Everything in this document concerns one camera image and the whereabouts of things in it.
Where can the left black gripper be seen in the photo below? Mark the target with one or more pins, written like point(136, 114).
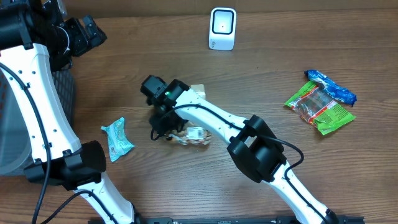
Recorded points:
point(74, 26)

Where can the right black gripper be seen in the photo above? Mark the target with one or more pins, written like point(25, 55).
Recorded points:
point(165, 125)

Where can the beige brown cookie bag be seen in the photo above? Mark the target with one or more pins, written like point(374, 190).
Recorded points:
point(190, 133)

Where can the light teal snack packet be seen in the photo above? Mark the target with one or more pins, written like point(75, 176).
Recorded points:
point(118, 143)

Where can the green snack packet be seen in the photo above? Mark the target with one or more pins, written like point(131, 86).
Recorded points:
point(319, 109)

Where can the blue snack bar wrapper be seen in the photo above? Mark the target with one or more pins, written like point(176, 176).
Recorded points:
point(337, 92)

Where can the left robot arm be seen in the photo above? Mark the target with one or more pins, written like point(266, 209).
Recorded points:
point(37, 41)

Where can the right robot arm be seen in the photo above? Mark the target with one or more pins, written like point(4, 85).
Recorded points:
point(253, 147)

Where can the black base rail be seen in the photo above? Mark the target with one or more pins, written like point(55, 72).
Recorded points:
point(279, 220)

